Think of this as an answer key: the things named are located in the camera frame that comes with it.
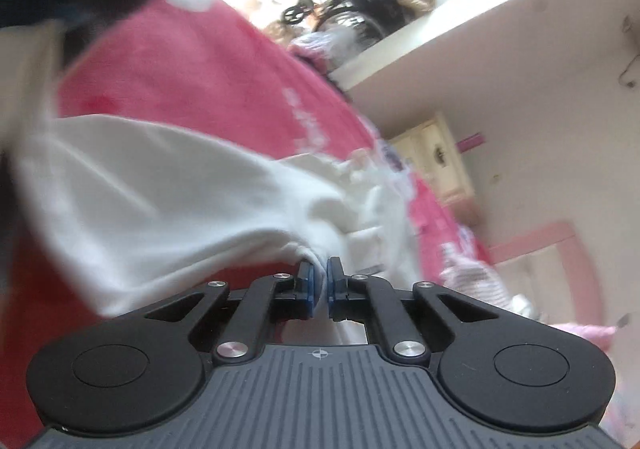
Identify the white sweatshirt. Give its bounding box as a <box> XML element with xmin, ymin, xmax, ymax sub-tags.
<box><xmin>1</xmin><ymin>23</ymin><xmax>421</xmax><ymax>317</ymax></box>

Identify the beige knitted sweater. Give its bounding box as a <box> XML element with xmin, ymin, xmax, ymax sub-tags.
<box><xmin>439</xmin><ymin>225</ymin><xmax>541</xmax><ymax>320</ymax></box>

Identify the cream nightstand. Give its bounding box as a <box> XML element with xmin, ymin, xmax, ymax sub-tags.
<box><xmin>390</xmin><ymin>112</ymin><xmax>482</xmax><ymax>227</ymax></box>

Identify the pink headboard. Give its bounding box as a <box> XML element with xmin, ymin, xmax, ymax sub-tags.
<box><xmin>489</xmin><ymin>222</ymin><xmax>618</xmax><ymax>351</ymax></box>

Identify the pink floral blanket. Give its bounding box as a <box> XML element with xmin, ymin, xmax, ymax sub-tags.
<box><xmin>0</xmin><ymin>0</ymin><xmax>497</xmax><ymax>435</ymax></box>

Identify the black wheelchair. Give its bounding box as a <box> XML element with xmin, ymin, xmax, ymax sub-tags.
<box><xmin>280</xmin><ymin>0</ymin><xmax>409</xmax><ymax>46</ymax></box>

